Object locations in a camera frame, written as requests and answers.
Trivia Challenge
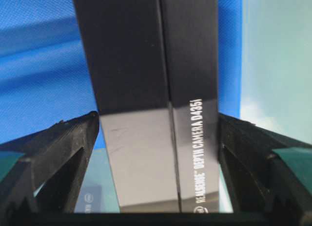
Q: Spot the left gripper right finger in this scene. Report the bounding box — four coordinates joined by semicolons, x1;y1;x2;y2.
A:
218;113;312;226

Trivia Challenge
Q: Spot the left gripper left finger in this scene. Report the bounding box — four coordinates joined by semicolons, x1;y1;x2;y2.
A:
0;111;99;226

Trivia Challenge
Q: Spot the black camera box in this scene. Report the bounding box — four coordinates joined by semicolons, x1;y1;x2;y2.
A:
74;185;102;213
73;0;219;213

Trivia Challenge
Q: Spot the clear plastic storage case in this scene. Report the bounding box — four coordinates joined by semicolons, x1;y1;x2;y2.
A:
73;0;312;213

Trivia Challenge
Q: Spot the blue plastic liner sheet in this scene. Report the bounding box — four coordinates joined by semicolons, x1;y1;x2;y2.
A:
0;0;243;144

